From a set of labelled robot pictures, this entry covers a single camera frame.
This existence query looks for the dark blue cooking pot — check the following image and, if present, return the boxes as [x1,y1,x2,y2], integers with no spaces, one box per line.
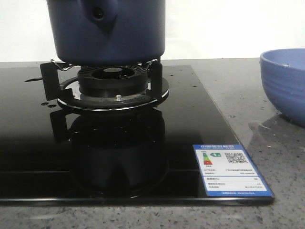
[47,0,166,66]

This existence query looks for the blue ribbed bowl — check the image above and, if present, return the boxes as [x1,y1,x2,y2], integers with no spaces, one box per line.
[260,48,305,127]

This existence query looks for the black metal pot support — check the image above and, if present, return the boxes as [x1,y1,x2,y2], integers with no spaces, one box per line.
[40,59,169,113]

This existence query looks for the black round gas burner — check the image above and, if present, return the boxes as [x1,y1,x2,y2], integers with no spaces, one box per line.
[78,67,148,97]

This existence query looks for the blue energy label sticker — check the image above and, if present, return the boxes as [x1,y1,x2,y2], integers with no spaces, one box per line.
[193,145,273,198]

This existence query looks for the black glass gas stove top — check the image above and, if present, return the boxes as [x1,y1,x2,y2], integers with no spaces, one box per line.
[0,66,274,206]

